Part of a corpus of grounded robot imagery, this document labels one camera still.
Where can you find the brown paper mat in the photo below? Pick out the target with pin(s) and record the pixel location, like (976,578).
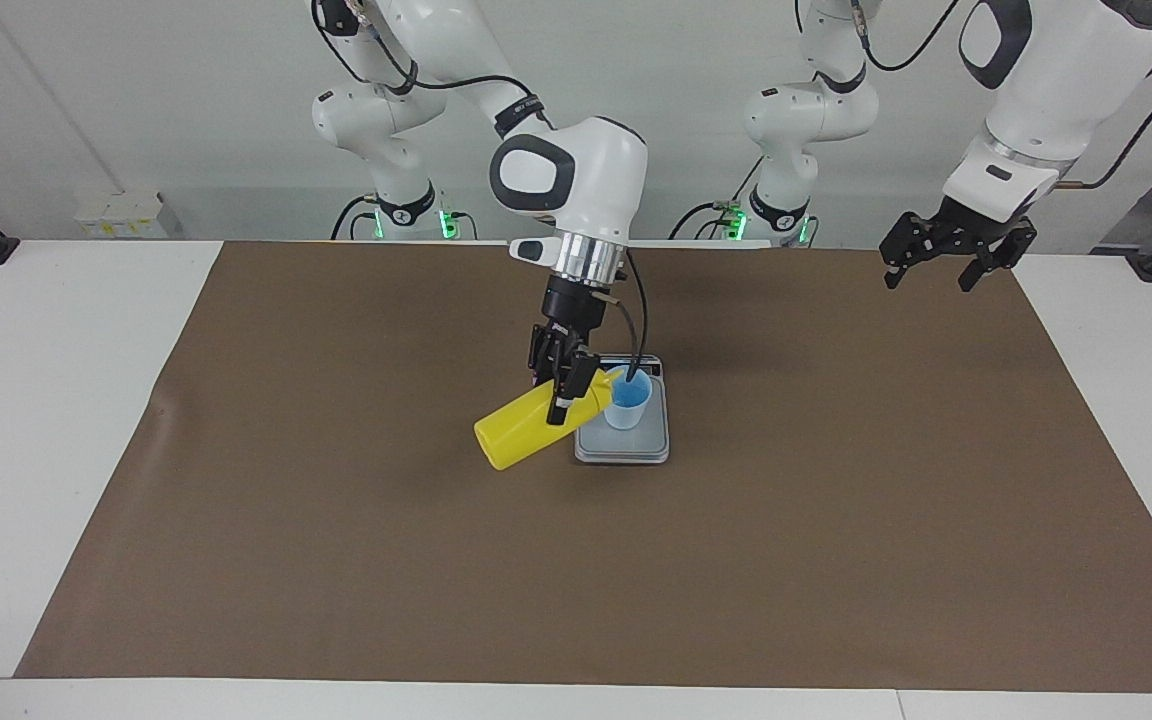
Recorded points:
(576,580)

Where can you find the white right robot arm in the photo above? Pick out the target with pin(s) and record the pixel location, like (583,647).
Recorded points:
(576,180)

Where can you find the yellow squeeze bottle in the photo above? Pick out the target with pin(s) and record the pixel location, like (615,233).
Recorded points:
(516,430)

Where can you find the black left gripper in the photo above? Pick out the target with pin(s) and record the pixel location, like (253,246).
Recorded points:
(976,228)

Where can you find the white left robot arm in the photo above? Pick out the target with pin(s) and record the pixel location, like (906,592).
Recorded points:
(1046,90)

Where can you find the silver digital kitchen scale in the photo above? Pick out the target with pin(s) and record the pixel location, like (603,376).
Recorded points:
(626,445)

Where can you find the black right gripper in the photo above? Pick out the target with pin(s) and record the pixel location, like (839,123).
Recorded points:
(571,315)

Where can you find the light blue plastic cup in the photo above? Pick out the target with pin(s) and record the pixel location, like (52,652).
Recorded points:
(628,405)

